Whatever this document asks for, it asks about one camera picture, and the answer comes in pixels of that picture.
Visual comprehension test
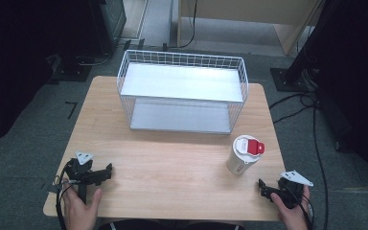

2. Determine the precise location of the light wooden desk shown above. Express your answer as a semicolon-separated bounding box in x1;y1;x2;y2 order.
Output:
175;0;321;57

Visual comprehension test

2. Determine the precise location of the person's right hand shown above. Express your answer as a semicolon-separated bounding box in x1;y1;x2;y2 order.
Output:
269;184;311;230

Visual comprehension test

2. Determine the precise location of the person's left hand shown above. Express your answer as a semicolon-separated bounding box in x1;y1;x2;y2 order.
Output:
61;181;104;230

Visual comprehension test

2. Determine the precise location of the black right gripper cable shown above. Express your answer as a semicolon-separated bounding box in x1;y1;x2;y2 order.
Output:
286;185;316;230

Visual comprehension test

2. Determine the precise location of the black stand with base plate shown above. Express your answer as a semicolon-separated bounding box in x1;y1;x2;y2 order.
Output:
49;53;94;83

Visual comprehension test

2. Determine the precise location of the white cup with red lid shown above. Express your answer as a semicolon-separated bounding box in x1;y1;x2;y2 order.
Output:
225;134;265;176

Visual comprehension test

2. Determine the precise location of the long black floor cable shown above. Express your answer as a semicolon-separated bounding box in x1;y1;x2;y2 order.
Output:
268;91;330;230

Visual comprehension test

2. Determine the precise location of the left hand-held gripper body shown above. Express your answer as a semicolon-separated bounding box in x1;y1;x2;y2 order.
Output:
64;150;108;205

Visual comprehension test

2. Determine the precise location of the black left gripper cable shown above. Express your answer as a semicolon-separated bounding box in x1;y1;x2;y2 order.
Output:
54;161;75;230

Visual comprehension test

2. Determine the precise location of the black hanging cable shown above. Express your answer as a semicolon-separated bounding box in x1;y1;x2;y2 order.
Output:
172;0;199;50

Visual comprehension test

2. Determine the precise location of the white wire shelf rack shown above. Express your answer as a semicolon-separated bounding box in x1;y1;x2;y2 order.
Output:
116;49;250;135

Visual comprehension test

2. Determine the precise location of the black cabinet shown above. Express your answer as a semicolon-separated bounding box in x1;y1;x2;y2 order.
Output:
89;0;127;56

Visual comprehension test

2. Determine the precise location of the short black floor cable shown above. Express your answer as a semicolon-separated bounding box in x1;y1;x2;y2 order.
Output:
77;52;113;67

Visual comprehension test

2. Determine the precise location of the black slanted stand with base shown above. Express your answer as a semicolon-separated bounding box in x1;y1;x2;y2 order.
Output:
269;0;336;94

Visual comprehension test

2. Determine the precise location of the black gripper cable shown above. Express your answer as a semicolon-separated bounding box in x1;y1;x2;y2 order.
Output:
54;161;75;230
286;185;316;230

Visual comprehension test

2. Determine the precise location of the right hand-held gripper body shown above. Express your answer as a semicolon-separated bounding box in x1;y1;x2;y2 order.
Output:
267;170;314;210

